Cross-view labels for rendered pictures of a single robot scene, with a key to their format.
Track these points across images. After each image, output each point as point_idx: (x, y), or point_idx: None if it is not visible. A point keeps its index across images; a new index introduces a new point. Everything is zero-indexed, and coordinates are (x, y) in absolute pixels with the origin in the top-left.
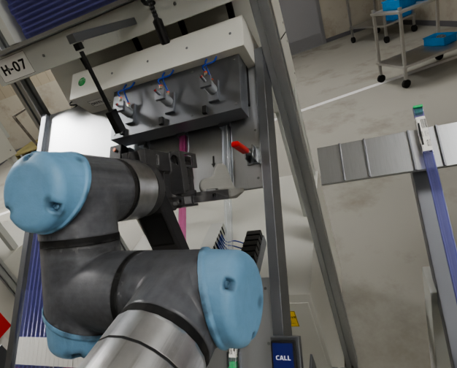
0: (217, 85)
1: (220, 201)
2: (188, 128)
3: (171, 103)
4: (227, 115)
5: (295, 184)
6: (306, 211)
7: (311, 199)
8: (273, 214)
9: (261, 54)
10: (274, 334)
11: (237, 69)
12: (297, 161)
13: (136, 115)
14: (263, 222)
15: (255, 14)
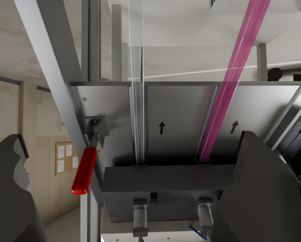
0: (133, 212)
1: (212, 33)
2: (187, 173)
3: (199, 209)
4: (126, 181)
5: (120, 44)
6: (96, 13)
7: (87, 28)
8: (30, 36)
9: (97, 203)
10: None
11: (110, 215)
12: (92, 78)
13: None
14: (164, 4)
15: (95, 238)
